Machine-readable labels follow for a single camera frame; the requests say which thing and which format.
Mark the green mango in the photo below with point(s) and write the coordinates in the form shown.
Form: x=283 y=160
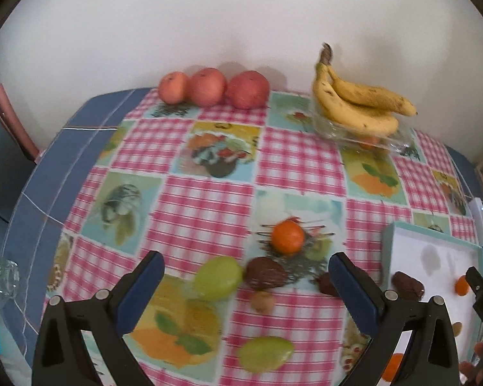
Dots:
x=217 y=278
x=263 y=354

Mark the pink checkered fruit tablecloth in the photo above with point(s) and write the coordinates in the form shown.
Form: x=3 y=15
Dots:
x=195 y=184

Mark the small dark avocado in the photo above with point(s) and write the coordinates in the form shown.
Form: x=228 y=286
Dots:
x=262 y=273

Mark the white tray teal rim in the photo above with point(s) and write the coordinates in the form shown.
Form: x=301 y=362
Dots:
x=436 y=260

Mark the orange tangerine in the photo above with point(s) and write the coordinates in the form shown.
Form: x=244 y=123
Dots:
x=287 y=237
x=392 y=367
x=462 y=287

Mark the red apple right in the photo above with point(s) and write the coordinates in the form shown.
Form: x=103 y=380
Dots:
x=248 y=90

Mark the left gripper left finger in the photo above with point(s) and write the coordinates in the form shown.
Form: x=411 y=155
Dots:
x=61 y=356

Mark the brown kiwi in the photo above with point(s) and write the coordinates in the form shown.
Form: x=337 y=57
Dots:
x=263 y=302

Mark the red apple left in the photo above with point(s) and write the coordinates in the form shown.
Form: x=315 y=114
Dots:
x=172 y=87

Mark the blue tablecloth underlay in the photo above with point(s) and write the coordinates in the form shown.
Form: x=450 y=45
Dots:
x=45 y=203

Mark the orange tangerine on tablecloth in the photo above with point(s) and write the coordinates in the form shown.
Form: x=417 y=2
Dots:
x=287 y=237

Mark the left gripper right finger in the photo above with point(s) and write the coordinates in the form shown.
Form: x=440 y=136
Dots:
x=431 y=355

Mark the red apple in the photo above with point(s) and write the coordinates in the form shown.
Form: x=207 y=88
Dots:
x=172 y=87
x=248 y=90
x=206 y=87

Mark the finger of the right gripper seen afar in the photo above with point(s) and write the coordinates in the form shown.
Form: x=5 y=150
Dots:
x=475 y=281

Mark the kiwi in tray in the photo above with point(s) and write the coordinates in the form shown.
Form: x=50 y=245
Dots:
x=457 y=328

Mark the red apple middle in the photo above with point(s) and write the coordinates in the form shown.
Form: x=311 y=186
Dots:
x=206 y=87

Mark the clear plastic fruit container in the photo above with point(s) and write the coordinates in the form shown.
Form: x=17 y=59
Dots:
x=396 y=142

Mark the large dark avocado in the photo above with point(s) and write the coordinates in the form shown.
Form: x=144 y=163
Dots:
x=407 y=287

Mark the yellow banana bunch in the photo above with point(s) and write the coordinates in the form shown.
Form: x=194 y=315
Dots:
x=363 y=109

